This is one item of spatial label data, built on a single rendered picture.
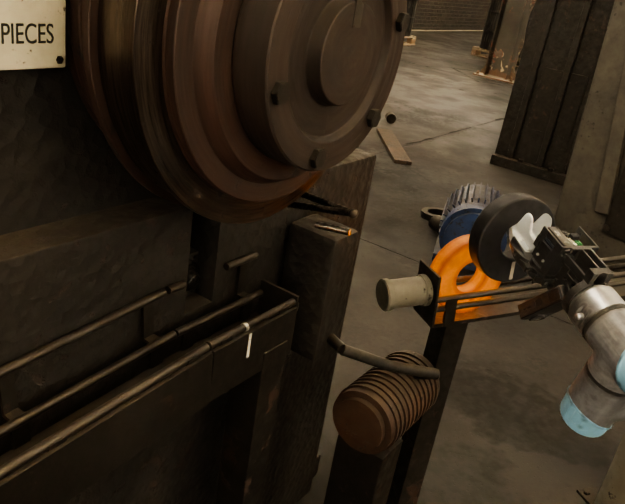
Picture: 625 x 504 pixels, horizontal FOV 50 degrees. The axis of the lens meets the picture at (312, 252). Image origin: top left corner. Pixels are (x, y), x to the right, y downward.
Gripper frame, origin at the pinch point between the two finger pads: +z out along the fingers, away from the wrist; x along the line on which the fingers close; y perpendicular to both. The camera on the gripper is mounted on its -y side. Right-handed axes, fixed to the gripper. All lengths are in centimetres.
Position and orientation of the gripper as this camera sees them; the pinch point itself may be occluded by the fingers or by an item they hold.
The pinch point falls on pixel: (515, 227)
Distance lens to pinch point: 119.9
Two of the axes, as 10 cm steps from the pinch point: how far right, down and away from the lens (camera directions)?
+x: -9.3, 0.0, -3.6
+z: -2.8, -6.5, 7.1
